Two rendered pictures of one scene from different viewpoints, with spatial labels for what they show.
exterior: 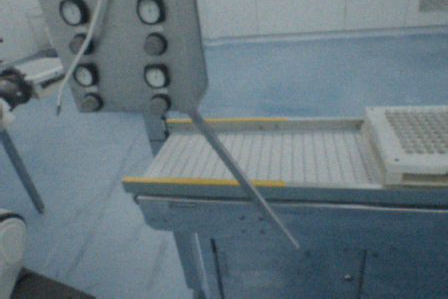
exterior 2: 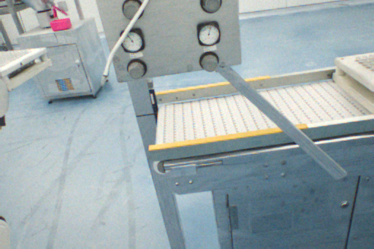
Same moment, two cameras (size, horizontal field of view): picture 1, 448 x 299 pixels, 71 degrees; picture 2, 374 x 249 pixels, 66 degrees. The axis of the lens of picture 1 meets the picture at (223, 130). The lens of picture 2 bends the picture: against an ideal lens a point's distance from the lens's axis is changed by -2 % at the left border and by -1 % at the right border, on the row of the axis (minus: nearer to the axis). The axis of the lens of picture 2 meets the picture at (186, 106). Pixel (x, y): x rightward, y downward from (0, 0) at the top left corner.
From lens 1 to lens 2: 0.25 m
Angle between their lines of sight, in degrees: 11
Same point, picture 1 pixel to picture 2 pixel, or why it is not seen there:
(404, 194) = not seen: outside the picture
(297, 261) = (302, 199)
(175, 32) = not seen: outside the picture
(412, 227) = not seen: outside the picture
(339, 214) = (352, 145)
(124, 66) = (174, 28)
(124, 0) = not seen: outside the picture
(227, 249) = (239, 201)
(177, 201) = (205, 161)
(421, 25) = (299, 4)
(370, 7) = not seen: outside the picture
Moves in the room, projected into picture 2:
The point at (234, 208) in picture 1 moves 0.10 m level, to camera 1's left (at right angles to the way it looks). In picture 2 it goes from (260, 157) to (218, 171)
